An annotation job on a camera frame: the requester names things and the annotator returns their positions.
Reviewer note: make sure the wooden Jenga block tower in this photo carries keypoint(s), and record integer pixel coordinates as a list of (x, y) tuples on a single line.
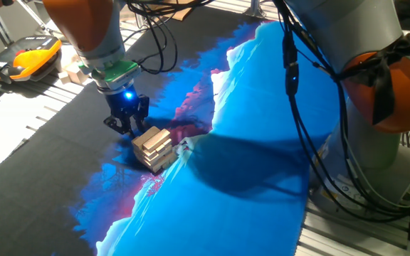
[(154, 149)]

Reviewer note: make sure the large wooden cube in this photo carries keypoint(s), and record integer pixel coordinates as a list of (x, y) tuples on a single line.
[(76, 74)]

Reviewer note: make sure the green wrist mounting plate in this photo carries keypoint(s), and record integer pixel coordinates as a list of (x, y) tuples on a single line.
[(117, 73)]

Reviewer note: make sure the orange black teach pendant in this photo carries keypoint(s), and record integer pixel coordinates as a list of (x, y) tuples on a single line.
[(23, 58)]

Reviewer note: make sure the flat brown cardboard sheet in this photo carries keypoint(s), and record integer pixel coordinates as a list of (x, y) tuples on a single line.
[(176, 12)]

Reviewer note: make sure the blue black printed cloth mat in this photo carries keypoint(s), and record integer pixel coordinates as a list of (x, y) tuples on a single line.
[(226, 185)]

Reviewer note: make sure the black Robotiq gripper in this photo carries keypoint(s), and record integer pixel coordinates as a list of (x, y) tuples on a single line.
[(125, 103)]

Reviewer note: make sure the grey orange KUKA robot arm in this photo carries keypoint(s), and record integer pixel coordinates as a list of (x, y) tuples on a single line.
[(351, 28)]

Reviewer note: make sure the small wooden block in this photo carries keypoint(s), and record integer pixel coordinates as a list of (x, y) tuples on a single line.
[(64, 77)]

